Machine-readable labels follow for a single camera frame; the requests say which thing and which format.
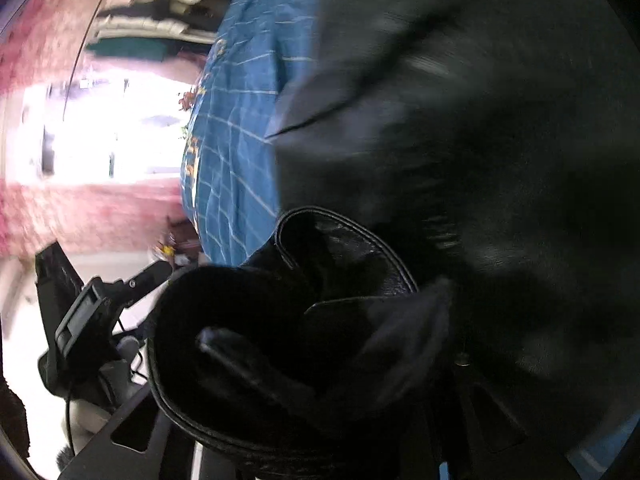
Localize black leather jacket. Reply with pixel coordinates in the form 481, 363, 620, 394
149, 0, 639, 479

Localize stacked clothes on shelf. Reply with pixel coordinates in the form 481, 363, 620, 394
85, 0, 231, 62

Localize blue striped bed sheet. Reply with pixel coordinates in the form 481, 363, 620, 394
181, 0, 317, 266

